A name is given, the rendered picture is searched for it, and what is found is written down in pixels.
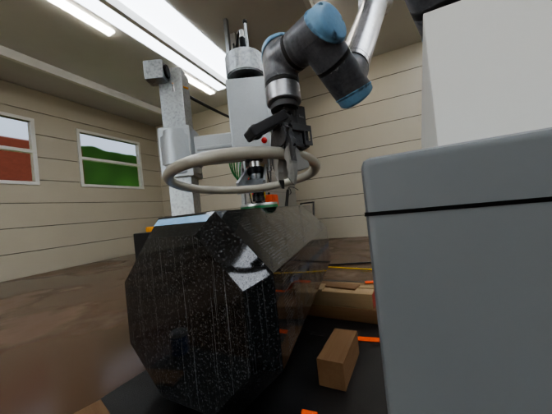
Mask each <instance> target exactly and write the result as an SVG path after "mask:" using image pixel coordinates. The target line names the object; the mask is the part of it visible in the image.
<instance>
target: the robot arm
mask: <svg viewBox="0 0 552 414"><path fill-rule="evenodd" d="M404 1H405V3H406V4H407V8H408V10H409V12H410V13H411V15H412V19H413V20H414V23H415V25H416V27H417V29H418V32H419V34H420V36H421V40H423V14H424V13H427V12H431V11H433V10H435V9H438V8H441V7H444V6H447V5H449V4H452V3H455V2H458V1H461V0H404ZM392 5H393V0H358V13H357V15H356V18H355V20H354V22H353V25H352V28H351V30H350V32H349V35H348V37H347V40H346V42H345V37H346V34H347V29H346V25H345V22H344V21H343V19H342V16H341V14H340V13H339V11H338V10H337V9H336V8H335V7H334V6H333V5H332V4H330V3H329V2H325V1H321V2H318V3H316V4H315V5H314V6H313V7H312V8H311V9H309V10H307V11H306V12H305V14H304V16H302V17H301V18H300V19H299V20H298V21H297V22H296V23H295V24H294V25H293V26H292V27H291V28H290V29H289V30H288V31H287V32H286V33H284V32H278V33H275V34H272V35H270V36H269V37H268V38H267V39H266V40H265V41H264V43H263V46H262V54H261V61H262V64H263V70H264V86H265V95H266V103H267V107H268V108H269V109H270V110H271V113H272V114H273V115H272V116H270V117H267V118H266V119H264V120H263V121H261V122H258V123H256V124H252V125H250V126H249V128H248V129H247V131H246V133H245V134H244V136H245V138H246V140H247V141H248V142H252V141H253V140H258V139H260V138H261V137H262V135H264V134H266V133H268V132H269V131H272V130H273V131H272V135H271V146H275V147H283V149H285V150H284V158H285V159H271V162H272V166H273V170H274V174H275V176H276V178H277V180H278V183H279V185H280V186H281V188H282V189H284V179H283V178H284V177H288V178H289V180H290V181H291V183H292V184H293V185H296V182H297V172H298V171H301V170H304V169H307V168H309V166H310V165H309V162H308V161H307V160H306V159H304V158H302V157H301V156H300V152H299V150H302V151H303V150H306V149H308V148H309V147H310V145H313V141H312V134H311V126H308V125H306V115H305V108H304V107H302V106H299V105H300V104H301V90H300V83H299V75H298V74H299V72H301V71H303V70H304V69H305V68H306V67H308V66H309V65H310V66H311V68H312V69H313V70H314V72H315V73H316V75H317V76H318V77H319V78H320V80H321V81H322V82H323V84H324V85H325V87H326V88H327V89H328V91H329V92H330V94H331V95H332V96H333V97H334V99H335V100H336V101H335V102H336V103H338V104H339V106H340V107H341V108H351V107H353V106H355V105H357V104H358V103H360V102H361V101H362V100H363V99H365V98H366V97H367V96H368V95H369V93H370V92H371V91H372V84H371V81H369V79H368V77H367V76H368V72H369V67H370V61H371V59H372V55H373V52H374V50H375V45H376V42H377V39H378V36H379V32H380V28H381V25H382V22H383V19H384V17H385V16H386V15H387V14H388V13H389V11H390V9H391V7H392ZM308 131H309V132H310V140H309V136H308Z"/></svg>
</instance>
